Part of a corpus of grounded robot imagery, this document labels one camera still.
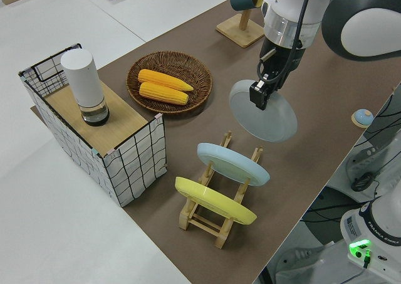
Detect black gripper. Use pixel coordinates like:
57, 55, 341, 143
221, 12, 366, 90
249, 38, 306, 111

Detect gray plate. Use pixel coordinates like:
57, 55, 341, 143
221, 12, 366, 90
228, 79, 298, 144

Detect light blue plate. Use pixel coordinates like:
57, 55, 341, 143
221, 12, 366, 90
196, 142, 271, 188

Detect yellow plate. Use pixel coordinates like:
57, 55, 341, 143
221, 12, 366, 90
174, 176, 258, 226

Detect wooden plate rack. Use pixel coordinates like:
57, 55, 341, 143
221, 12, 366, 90
178, 130, 264, 250

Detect brown wicker basket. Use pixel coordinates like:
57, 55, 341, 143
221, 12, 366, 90
126, 51, 214, 115

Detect wooden mug tree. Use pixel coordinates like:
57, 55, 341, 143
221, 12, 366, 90
216, 8, 266, 49

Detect brown table mat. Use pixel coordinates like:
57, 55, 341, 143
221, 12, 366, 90
29, 0, 401, 284

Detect yellow corn cob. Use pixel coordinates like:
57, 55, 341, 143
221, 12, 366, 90
138, 82, 190, 106
137, 69, 195, 92

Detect blue service bell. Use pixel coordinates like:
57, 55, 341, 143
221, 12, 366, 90
350, 108, 374, 129

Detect wooden board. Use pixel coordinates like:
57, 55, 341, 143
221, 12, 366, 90
43, 82, 149, 150

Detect white cylindrical bottle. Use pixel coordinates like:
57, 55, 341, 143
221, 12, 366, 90
60, 48, 111, 127

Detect green lit plug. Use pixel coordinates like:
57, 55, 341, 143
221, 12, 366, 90
361, 248, 373, 270

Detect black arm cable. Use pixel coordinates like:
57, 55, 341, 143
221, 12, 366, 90
257, 0, 318, 84

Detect wire basket with white liner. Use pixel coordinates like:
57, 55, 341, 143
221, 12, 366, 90
18, 43, 167, 208

